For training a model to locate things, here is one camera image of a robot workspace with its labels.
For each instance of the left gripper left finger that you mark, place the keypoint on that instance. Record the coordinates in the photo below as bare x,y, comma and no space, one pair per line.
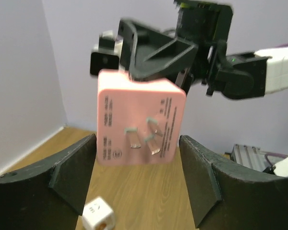
49,194

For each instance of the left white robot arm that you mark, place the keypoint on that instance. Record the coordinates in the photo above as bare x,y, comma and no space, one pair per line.
286,164

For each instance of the pink cube socket adapter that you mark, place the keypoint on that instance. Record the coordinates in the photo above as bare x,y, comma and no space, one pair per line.
137,122

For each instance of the white cube socket adapter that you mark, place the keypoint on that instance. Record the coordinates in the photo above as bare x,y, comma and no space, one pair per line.
98,215

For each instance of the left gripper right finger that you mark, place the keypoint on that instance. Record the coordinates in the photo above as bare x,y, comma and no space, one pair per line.
225,195

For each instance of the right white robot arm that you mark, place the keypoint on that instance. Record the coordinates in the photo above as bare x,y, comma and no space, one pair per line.
276,75

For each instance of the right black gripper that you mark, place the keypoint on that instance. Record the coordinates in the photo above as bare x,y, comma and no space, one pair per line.
202,29

